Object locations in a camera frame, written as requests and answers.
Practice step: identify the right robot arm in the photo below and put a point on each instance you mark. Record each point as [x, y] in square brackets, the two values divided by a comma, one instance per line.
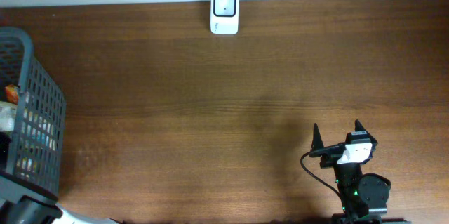
[363, 196]

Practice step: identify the white barcode scanner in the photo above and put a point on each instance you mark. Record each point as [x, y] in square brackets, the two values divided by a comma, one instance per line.
[224, 16]

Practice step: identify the grey plastic mesh basket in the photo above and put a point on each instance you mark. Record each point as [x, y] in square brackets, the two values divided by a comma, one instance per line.
[35, 150]

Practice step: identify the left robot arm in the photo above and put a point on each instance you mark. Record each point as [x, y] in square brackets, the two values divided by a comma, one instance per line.
[23, 202]

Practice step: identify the orange tissue pack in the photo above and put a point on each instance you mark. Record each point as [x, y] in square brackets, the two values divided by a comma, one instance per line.
[11, 92]

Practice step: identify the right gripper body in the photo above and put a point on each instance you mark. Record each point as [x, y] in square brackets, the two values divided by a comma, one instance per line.
[330, 160]

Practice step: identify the packaged goods in basket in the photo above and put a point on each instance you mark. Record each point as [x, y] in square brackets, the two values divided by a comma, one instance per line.
[7, 116]

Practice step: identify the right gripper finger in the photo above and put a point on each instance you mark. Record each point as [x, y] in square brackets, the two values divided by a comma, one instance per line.
[358, 126]
[317, 142]

